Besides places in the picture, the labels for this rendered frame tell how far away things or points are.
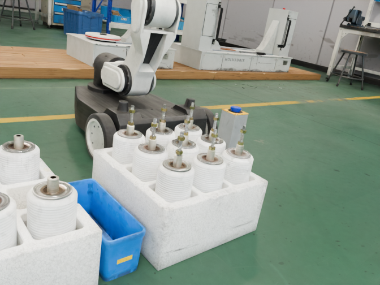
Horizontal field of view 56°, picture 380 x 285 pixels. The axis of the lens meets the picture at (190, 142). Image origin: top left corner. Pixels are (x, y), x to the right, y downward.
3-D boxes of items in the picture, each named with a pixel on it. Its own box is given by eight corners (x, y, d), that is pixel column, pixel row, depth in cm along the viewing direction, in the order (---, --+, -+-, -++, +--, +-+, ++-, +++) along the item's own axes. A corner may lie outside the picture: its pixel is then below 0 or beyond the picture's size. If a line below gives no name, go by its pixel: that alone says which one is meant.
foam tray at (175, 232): (90, 199, 118) (93, 149, 112) (181, 178, 143) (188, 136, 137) (157, 271, 91) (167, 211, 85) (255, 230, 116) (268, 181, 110)
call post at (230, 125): (206, 185, 141) (221, 109, 130) (219, 181, 145) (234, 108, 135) (219, 193, 136) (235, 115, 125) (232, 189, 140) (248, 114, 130)
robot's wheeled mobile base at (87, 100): (52, 113, 185) (53, 47, 173) (138, 108, 217) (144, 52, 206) (109, 162, 140) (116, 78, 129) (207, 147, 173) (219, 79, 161)
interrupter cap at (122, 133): (146, 135, 111) (147, 133, 111) (133, 141, 104) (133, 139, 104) (126, 129, 113) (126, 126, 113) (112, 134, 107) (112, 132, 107)
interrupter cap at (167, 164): (158, 168, 90) (159, 166, 89) (167, 158, 97) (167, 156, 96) (187, 176, 89) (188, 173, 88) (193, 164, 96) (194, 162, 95)
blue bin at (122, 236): (55, 220, 104) (56, 184, 100) (90, 211, 111) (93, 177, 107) (103, 286, 84) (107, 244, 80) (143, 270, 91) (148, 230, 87)
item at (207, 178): (210, 206, 112) (220, 153, 106) (219, 224, 103) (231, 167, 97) (180, 206, 109) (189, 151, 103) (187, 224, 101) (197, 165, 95)
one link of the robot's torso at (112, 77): (99, 85, 175) (100, 59, 171) (134, 85, 188) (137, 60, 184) (119, 97, 161) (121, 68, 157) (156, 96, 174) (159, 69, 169)
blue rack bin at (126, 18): (98, 18, 594) (99, 4, 587) (119, 20, 619) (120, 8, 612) (113, 22, 560) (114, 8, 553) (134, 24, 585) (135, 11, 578)
